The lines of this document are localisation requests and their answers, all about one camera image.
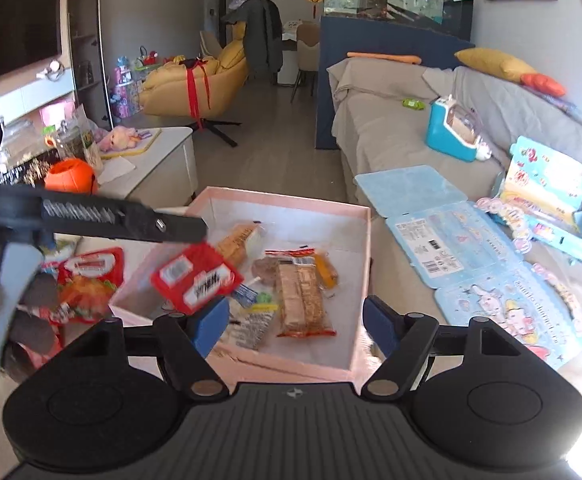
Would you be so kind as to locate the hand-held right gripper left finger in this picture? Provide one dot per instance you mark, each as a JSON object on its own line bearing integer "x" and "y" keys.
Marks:
{"x": 211, "y": 322}

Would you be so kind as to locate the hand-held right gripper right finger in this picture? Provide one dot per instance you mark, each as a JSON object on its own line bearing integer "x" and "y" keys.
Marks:
{"x": 378, "y": 325}

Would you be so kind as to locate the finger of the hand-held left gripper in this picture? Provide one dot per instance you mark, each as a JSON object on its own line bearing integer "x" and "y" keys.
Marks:
{"x": 131, "y": 222}

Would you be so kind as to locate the white printed snack packet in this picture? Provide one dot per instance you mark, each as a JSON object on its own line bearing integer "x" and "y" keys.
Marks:
{"x": 251, "y": 330}

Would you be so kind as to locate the red packet with white label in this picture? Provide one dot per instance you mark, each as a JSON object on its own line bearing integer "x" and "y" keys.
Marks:
{"x": 196, "y": 277}

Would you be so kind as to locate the clear packet with blue label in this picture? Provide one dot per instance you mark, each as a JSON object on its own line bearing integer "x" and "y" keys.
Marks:
{"x": 251, "y": 296}

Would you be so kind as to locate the orange snack bar packet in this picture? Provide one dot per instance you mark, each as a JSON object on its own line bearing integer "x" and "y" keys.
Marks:
{"x": 328, "y": 270}

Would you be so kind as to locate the brown cracker bar packet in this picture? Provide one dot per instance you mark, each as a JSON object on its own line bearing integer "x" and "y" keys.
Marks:
{"x": 301, "y": 300}

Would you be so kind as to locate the pink cardboard box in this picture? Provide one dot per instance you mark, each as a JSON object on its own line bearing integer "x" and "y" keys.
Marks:
{"x": 321, "y": 230}

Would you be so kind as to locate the person's left hand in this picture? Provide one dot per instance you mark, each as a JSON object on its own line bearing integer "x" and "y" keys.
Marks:
{"x": 38, "y": 330}

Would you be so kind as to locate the black snack packet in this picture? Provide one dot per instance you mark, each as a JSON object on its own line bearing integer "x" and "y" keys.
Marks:
{"x": 18, "y": 171}

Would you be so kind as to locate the white tablecloth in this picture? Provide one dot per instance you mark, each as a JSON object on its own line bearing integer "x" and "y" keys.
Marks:
{"x": 396, "y": 280}

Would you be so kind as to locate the white side table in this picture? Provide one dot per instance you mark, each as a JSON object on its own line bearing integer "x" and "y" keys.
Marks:
{"x": 161, "y": 170}

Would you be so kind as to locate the glass jar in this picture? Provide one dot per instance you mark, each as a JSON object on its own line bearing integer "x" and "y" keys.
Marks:
{"x": 21, "y": 145}

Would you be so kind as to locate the red packet with orange contents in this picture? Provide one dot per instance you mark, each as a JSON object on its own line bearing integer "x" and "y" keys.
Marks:
{"x": 88, "y": 280}

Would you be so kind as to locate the orange pumpkin bucket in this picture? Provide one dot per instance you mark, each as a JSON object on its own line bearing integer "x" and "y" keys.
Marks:
{"x": 68, "y": 175}

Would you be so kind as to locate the pink plush toy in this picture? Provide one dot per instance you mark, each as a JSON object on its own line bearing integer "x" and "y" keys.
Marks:
{"x": 118, "y": 137}

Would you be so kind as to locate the white television console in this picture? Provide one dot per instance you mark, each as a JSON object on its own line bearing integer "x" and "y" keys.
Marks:
{"x": 26, "y": 97}

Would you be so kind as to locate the blue cartoon sticker book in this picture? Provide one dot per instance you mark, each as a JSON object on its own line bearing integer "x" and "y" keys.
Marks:
{"x": 471, "y": 255}

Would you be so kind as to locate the colourful toy box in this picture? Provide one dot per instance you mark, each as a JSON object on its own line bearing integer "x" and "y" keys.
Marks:
{"x": 123, "y": 85}

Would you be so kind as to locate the yellow armchair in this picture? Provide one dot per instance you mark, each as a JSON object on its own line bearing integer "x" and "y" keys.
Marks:
{"x": 171, "y": 90}

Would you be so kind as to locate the red ribbon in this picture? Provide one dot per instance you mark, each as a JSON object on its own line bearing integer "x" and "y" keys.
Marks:
{"x": 196, "y": 90}

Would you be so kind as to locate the white small gadget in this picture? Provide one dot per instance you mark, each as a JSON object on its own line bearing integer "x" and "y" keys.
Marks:
{"x": 51, "y": 69}

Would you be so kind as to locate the grey covered sofa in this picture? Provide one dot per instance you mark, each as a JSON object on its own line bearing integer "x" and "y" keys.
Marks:
{"x": 386, "y": 135}

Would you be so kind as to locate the shelf unit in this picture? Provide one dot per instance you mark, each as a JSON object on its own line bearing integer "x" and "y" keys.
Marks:
{"x": 83, "y": 35}

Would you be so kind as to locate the blue toy machine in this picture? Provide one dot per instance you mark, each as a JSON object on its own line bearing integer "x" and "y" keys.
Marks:
{"x": 453, "y": 127}

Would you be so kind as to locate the blue cartoon playset carton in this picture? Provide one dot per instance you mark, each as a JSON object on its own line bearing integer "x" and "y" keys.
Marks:
{"x": 546, "y": 190}

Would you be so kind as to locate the green toy car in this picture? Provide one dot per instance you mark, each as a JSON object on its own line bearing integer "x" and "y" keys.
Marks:
{"x": 414, "y": 104}

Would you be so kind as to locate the dark coat on rack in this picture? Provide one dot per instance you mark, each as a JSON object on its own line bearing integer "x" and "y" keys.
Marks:
{"x": 261, "y": 35}

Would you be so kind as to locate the beige dining chair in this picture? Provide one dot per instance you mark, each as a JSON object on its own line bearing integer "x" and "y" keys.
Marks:
{"x": 307, "y": 45}

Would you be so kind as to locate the dark blue cabinet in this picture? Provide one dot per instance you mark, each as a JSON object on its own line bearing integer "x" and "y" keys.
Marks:
{"x": 371, "y": 40}

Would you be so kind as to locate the yellow pillow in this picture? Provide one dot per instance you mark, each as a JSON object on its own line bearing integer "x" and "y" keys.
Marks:
{"x": 496, "y": 62}

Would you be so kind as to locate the orange pillow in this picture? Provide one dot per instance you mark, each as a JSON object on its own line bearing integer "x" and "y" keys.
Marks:
{"x": 543, "y": 84}

